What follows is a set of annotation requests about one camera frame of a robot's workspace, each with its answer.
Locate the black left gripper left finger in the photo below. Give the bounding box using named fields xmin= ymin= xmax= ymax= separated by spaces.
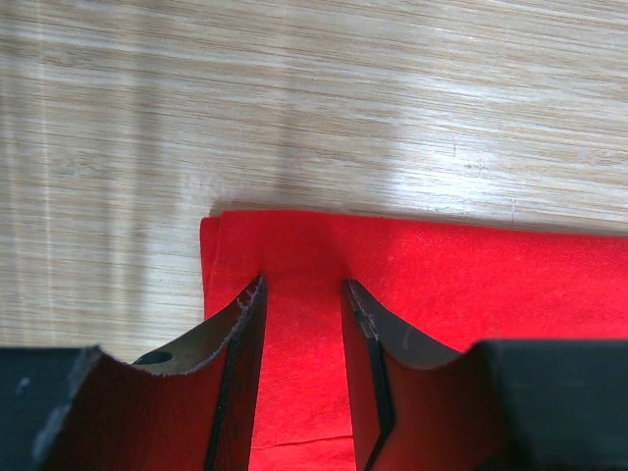
xmin=1 ymin=278 xmax=267 ymax=470

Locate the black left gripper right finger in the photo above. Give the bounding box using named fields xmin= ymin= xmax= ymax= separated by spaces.
xmin=341 ymin=280 xmax=627 ymax=470

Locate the red t shirt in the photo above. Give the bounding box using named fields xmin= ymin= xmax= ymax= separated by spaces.
xmin=200 ymin=211 xmax=627 ymax=470

